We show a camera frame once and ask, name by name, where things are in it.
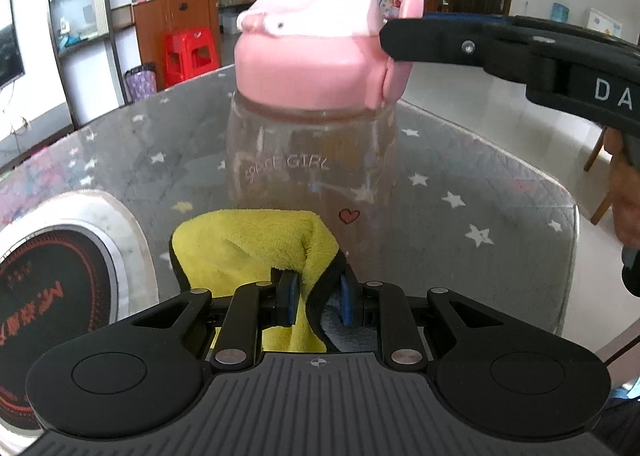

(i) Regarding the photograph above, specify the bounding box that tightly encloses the white printed box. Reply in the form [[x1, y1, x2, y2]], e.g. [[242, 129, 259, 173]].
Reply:
[[586, 7, 624, 37]]

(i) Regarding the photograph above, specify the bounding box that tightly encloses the black television screen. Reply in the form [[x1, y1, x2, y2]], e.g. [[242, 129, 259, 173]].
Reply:
[[0, 0, 26, 90]]

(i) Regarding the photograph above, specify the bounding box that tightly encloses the yellow microfibre cloth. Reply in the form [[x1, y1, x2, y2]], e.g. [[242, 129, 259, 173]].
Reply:
[[169, 208, 382, 354]]

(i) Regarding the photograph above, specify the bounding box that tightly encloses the wooden chair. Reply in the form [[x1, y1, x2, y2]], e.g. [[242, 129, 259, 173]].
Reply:
[[583, 125, 617, 227]]

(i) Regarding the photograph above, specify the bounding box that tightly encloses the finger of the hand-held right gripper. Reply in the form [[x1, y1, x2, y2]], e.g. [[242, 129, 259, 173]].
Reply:
[[379, 13, 552, 82]]

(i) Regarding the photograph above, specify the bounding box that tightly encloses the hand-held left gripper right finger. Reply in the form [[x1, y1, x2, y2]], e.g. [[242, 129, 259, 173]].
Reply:
[[339, 275, 507, 373]]

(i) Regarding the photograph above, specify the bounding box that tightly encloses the purple patterned bin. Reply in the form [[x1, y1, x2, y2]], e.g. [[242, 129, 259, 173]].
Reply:
[[123, 63, 157, 105]]

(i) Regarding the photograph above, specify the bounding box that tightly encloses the grey star-printed tablecloth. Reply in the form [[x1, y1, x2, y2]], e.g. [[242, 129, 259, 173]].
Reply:
[[0, 63, 581, 337]]

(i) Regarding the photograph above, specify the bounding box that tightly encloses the person's right hand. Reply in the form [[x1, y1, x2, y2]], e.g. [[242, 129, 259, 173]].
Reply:
[[602, 127, 640, 247]]

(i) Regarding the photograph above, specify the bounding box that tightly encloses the round black induction cooker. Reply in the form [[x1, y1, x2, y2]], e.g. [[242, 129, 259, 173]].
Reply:
[[0, 190, 156, 456]]

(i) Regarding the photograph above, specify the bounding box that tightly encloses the wooden cabinet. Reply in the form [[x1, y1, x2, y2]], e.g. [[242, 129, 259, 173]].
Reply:
[[131, 0, 222, 92]]

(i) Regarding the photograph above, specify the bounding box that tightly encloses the red plastic stool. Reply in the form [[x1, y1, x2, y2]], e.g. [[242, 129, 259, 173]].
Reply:
[[162, 27, 222, 89]]

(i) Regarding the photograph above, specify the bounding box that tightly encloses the clear bottle with pink lid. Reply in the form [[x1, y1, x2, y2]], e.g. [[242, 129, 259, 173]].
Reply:
[[225, 0, 426, 281]]

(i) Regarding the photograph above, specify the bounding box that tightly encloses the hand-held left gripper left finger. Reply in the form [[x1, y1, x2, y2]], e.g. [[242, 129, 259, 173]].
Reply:
[[131, 270, 302, 373]]

